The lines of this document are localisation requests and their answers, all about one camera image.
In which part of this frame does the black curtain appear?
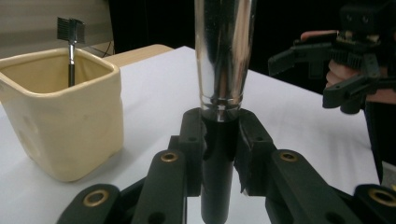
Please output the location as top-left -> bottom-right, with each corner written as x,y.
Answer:
106,0 -> 396,96

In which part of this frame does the small black brow comb brush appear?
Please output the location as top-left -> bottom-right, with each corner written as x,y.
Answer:
56,17 -> 86,89

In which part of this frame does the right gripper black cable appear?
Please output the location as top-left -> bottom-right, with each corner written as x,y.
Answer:
363,102 -> 388,185

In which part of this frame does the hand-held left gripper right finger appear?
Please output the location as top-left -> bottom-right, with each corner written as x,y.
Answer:
233,108 -> 277,198

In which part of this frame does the white table sheet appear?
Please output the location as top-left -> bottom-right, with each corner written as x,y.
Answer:
0,46 -> 383,224

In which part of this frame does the wooden table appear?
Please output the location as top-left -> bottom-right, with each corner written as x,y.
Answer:
103,43 -> 175,68

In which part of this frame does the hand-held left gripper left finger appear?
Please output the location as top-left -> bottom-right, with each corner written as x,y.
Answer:
168,106 -> 207,198

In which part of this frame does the cream square brush holder cup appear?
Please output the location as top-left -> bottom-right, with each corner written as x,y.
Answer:
0,46 -> 125,183

